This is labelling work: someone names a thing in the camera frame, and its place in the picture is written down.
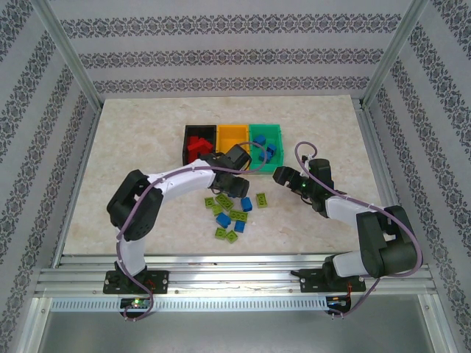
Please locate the small lime green lego plate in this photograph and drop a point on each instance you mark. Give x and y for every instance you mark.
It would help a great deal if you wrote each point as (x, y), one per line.
(261, 200)
(221, 233)
(209, 202)
(232, 237)
(217, 210)

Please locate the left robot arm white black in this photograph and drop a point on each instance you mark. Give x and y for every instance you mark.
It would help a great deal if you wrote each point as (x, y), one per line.
(184, 180)

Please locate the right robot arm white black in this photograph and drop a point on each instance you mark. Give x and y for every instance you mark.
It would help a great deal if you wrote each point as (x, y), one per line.
(342, 207)

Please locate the green plastic bin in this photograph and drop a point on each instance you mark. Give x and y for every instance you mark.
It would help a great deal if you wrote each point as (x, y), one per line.
(279, 162)

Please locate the yellow plastic bin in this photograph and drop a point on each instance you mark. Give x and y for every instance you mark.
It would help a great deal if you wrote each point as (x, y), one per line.
(230, 138)

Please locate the black plastic bin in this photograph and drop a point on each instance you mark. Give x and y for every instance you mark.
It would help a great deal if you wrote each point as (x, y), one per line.
(200, 129)

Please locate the controller board without light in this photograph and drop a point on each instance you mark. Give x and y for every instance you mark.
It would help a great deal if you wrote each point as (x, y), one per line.
(336, 301)

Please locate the controller board with green light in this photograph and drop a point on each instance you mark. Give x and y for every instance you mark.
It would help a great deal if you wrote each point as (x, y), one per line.
(136, 303)

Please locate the grey metal bottom panel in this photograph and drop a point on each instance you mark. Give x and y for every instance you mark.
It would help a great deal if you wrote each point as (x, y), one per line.
(235, 334)

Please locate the aluminium side rail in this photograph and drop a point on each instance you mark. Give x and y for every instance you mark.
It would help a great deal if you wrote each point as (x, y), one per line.
(82, 165)
(388, 184)

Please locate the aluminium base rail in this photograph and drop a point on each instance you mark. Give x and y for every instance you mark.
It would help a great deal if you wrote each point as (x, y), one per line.
(235, 276)

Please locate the aluminium frame post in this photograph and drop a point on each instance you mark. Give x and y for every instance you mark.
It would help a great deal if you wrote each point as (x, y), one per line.
(66, 55)
(395, 55)

